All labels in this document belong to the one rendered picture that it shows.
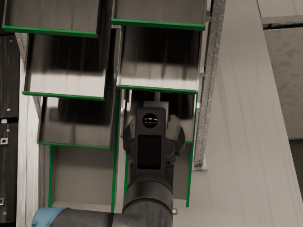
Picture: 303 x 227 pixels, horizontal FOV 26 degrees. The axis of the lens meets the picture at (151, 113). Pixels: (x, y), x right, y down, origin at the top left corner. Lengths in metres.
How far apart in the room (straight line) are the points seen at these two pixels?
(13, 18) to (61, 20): 0.07
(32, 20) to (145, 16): 0.16
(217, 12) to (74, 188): 0.49
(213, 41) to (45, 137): 0.35
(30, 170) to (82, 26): 0.58
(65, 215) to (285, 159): 0.78
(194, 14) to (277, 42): 1.01
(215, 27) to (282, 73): 0.95
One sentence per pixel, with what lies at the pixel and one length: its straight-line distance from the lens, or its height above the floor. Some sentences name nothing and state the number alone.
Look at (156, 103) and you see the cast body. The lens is 1.14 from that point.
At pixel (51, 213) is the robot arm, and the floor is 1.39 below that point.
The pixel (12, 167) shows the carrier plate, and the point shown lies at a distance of 1.45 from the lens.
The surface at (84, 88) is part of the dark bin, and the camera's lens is 1.06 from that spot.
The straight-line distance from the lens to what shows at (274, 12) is 1.84.
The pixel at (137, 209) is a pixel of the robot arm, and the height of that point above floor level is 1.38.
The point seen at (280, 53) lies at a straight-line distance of 1.98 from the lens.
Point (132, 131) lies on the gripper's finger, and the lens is 1.10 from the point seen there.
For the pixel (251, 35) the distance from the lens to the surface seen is 1.78.
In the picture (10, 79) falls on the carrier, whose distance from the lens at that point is 1.57.
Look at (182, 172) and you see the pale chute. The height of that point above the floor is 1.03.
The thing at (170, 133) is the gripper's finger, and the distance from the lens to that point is 1.10.
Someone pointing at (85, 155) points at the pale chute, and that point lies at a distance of 1.33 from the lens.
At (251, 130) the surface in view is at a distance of 1.61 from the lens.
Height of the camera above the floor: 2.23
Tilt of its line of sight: 58 degrees down
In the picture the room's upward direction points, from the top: straight up
